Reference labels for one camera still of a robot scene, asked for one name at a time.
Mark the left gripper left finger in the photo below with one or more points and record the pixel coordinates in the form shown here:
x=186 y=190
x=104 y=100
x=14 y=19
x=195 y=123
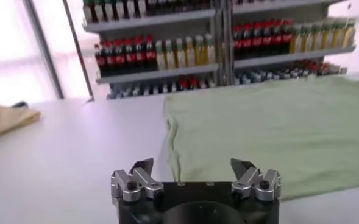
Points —
x=136 y=184

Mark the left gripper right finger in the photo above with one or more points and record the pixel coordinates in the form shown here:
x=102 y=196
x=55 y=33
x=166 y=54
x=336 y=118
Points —
x=252 y=182

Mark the green t-shirt red print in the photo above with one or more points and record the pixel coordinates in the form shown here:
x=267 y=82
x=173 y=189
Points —
x=273 y=128

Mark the cola bottle red cap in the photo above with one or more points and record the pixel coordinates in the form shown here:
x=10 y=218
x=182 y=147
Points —
x=277 y=38
x=139 y=54
x=119 y=58
x=130 y=56
x=287 y=37
x=267 y=39
x=238 y=43
x=247 y=42
x=257 y=40
x=150 y=53
x=109 y=59
x=100 y=61

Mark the yellow drink bottle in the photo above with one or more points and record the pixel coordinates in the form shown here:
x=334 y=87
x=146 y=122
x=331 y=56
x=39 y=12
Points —
x=210 y=49
x=307 y=38
x=200 y=50
x=317 y=37
x=190 y=52
x=161 y=56
x=170 y=54
x=349 y=33
x=328 y=36
x=295 y=40
x=180 y=53
x=338 y=34

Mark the metal drinks shelf rack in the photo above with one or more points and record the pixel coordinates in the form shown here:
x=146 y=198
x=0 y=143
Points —
x=289 y=56
x=154 y=21

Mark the dark blue white device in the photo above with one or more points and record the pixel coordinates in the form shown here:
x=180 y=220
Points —
x=20 y=105

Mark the black slanted metal pole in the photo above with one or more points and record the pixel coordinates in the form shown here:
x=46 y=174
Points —
x=78 y=48

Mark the pale yellow crumpled garment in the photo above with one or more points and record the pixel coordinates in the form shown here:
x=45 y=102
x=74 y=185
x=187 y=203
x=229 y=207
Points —
x=2 y=118

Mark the grey window frame post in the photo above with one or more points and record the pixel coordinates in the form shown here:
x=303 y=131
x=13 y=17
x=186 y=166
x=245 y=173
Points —
x=44 y=48

